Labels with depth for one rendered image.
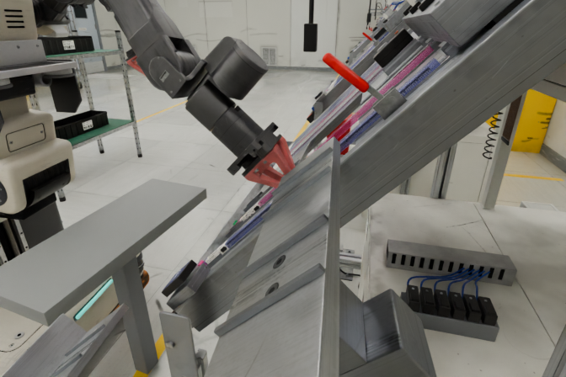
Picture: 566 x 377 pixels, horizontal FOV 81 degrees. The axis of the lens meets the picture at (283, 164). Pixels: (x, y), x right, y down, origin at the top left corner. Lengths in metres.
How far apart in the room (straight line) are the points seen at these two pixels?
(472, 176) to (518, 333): 1.32
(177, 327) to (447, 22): 0.51
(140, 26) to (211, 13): 9.58
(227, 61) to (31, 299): 0.68
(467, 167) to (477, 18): 1.64
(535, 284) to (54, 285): 1.06
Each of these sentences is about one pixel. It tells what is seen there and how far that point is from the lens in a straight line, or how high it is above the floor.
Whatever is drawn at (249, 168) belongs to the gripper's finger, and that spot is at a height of 0.95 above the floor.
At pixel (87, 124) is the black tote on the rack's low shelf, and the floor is 0.41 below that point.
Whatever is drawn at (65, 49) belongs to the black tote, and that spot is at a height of 0.98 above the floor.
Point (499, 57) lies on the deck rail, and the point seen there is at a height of 1.11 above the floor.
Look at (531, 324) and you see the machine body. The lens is 0.84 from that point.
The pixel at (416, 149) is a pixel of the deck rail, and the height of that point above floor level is 1.02.
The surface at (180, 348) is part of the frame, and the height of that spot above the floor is 0.69.
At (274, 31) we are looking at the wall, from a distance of 9.49.
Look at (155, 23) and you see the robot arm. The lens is 0.52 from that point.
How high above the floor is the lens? 1.14
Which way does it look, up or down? 23 degrees down
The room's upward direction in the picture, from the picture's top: straight up
